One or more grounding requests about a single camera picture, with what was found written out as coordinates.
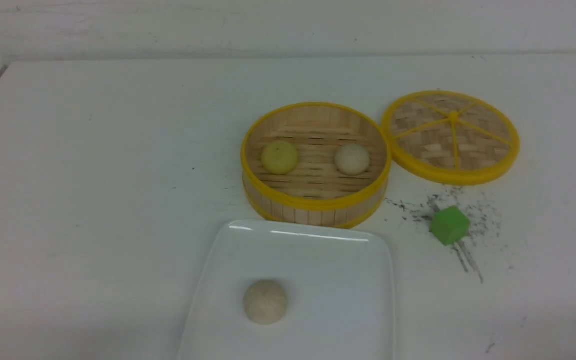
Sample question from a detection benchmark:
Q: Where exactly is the yellow steamed bun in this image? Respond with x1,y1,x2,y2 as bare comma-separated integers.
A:
260,140,298,175

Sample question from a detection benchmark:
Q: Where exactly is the white speckled steamed bun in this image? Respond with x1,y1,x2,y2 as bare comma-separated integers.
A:
334,143,371,176

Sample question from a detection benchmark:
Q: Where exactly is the white rectangular plate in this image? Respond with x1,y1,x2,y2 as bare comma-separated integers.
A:
176,219,396,360

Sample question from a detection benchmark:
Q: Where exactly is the beige speckled steamed bun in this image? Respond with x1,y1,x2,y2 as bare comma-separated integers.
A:
243,279,289,326

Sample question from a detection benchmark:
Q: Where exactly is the yellow-rimmed bamboo steamer basket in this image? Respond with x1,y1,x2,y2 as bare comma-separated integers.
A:
240,102,393,229

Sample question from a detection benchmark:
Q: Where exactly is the green cube block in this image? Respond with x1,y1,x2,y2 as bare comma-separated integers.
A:
429,206,471,247

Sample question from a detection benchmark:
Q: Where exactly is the yellow-rimmed bamboo steamer lid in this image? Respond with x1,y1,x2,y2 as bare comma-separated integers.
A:
381,89,521,187

